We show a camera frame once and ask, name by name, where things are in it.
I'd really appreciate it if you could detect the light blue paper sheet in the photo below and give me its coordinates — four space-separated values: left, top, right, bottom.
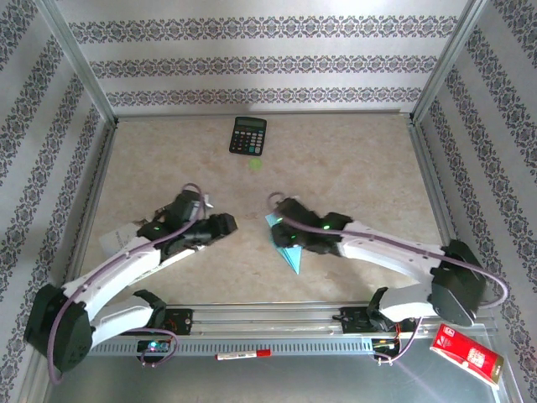
264 213 304 276

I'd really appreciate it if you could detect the white booklet with photo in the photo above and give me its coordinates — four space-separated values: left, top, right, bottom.
99 205 207 270

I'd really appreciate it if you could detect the black calculator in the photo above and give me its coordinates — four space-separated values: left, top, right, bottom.
228 116 269 157

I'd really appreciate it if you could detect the red white marker pen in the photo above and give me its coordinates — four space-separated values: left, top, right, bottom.
215 348 272 362

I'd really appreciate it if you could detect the red carton box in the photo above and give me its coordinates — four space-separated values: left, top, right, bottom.
430 322 505 386

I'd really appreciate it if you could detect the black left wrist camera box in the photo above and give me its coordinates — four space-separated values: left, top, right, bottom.
164 190 213 226

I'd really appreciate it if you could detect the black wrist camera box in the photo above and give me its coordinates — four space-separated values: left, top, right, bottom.
164 190 213 226
275 196 325 227

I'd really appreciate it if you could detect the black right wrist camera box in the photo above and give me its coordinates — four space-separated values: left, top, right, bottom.
275 196 325 227

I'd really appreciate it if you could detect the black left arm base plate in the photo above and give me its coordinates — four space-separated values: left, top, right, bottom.
163 307 195 337

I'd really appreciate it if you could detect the aluminium front rail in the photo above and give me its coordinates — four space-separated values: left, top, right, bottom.
39 300 498 338

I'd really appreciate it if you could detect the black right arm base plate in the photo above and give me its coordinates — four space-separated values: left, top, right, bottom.
340 306 419 336

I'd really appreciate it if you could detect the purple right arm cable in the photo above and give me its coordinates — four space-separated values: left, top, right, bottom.
267 191 511 364

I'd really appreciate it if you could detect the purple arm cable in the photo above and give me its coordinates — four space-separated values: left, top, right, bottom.
267 191 511 364
48 182 211 385

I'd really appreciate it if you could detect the aluminium side rail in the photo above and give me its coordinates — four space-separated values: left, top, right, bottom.
407 119 480 302
56 120 119 306

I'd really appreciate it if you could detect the slotted grey cable duct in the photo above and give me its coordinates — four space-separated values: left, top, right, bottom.
87 338 375 358

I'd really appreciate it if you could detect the aluminium back rail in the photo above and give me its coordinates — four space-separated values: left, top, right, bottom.
113 108 414 123

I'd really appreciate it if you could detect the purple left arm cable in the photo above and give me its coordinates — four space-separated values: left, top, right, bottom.
48 182 211 385

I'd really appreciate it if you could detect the aluminium frame post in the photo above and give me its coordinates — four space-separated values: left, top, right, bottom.
35 0 119 123
409 0 493 123

